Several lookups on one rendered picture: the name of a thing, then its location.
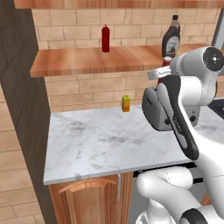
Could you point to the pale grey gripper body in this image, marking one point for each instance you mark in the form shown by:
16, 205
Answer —
159, 73

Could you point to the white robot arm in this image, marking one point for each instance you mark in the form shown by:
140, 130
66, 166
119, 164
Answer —
210, 163

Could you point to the red bottle with white cap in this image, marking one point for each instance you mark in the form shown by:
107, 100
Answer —
166, 61

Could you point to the brown syrup bottle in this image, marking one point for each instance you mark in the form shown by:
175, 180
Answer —
171, 40

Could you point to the red ketchup bottle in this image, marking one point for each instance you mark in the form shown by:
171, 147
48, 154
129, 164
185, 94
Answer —
105, 39

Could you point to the wooden overhead cabinet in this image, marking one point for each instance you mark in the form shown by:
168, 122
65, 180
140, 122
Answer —
116, 3

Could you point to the dark tall cabinet panel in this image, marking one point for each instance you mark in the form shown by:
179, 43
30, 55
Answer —
23, 87

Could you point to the wooden base cabinet door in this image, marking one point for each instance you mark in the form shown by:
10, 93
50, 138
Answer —
90, 201

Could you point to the silver toaster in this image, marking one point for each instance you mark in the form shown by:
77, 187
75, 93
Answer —
153, 112

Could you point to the yellow green carton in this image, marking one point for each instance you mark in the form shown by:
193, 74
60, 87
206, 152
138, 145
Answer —
126, 103

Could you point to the black hob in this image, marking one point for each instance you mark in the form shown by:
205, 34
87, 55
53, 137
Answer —
218, 105

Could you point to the grey range hood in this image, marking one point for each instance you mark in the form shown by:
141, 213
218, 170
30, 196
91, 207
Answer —
218, 29

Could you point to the grey dishwasher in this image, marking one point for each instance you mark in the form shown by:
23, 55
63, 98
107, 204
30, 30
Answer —
134, 204

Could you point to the wooden wall shelf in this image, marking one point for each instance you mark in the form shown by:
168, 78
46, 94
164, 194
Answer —
87, 59

